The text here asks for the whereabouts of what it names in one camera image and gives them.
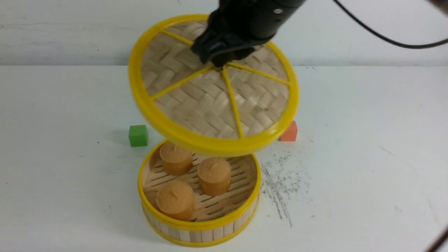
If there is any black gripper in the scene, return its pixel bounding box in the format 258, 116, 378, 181
190, 0, 280, 68

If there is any yellow woven bamboo steamer lid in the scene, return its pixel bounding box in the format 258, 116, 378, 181
128, 14, 300, 157

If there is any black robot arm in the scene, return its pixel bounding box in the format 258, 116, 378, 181
191, 0, 304, 68

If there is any yellow bamboo steamer basket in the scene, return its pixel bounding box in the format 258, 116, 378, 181
138, 141, 262, 247

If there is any orange foam cube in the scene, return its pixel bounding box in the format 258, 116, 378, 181
278, 121, 298, 142

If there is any brown toy bun rear left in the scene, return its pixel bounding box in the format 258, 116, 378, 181
159, 141, 193, 176

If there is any brown toy bun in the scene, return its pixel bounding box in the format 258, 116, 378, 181
156, 180, 195, 221
197, 157, 232, 196
159, 141, 193, 176

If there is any green foam cube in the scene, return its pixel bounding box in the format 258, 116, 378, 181
128, 125, 148, 147

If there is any brown toy bun right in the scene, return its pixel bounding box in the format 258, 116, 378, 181
197, 157, 232, 196

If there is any brown toy bun front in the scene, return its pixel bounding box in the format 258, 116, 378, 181
156, 180, 195, 221

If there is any black cable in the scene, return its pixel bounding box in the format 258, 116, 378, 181
332, 0, 448, 49

